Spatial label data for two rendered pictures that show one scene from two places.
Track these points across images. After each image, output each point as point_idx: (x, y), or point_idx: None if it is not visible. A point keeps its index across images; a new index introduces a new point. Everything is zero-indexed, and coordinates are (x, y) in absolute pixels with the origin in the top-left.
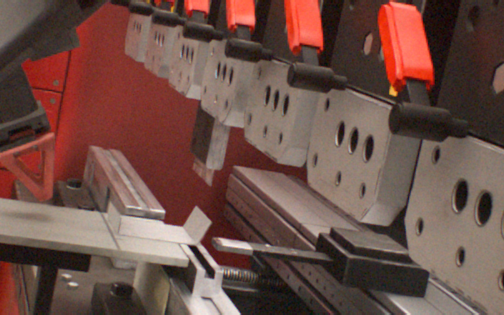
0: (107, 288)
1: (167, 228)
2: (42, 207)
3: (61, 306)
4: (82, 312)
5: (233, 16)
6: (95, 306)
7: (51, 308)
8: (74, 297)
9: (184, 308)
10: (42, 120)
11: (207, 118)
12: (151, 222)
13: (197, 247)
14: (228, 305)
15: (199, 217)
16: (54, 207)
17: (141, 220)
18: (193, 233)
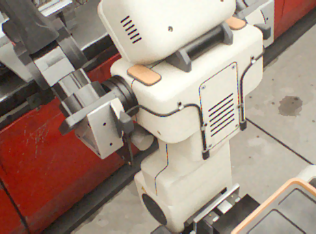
0: None
1: None
2: (9, 59)
3: (11, 87)
4: (11, 81)
5: None
6: (7, 76)
7: (18, 86)
8: None
9: (52, 14)
10: None
11: None
12: None
13: (5, 20)
14: (38, 9)
15: None
16: (4, 59)
17: None
18: None
